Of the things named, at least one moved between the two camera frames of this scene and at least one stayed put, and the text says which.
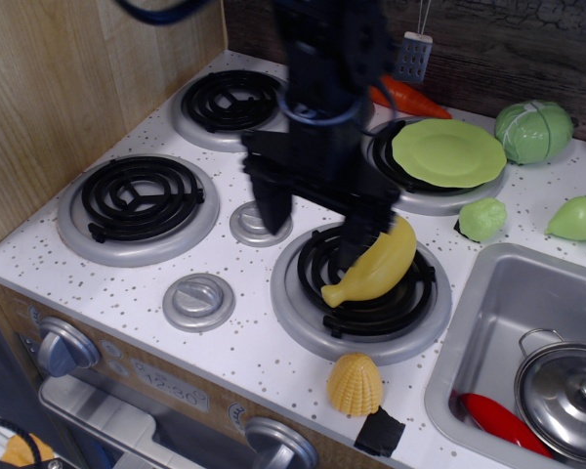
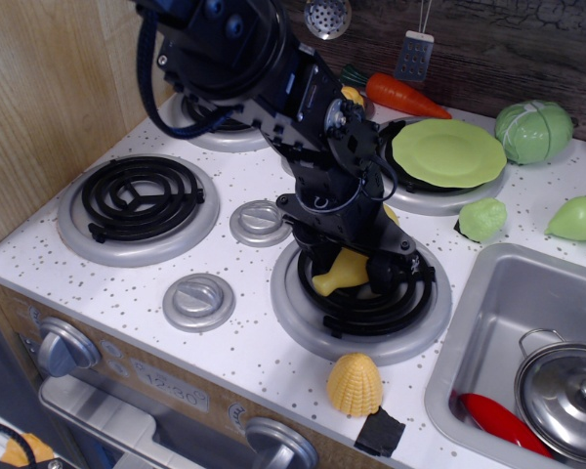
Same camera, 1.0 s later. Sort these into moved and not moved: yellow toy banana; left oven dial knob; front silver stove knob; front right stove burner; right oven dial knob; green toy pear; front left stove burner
Moved: yellow toy banana
Not moved: left oven dial knob; green toy pear; front left stove burner; front right stove burner; front silver stove knob; right oven dial knob
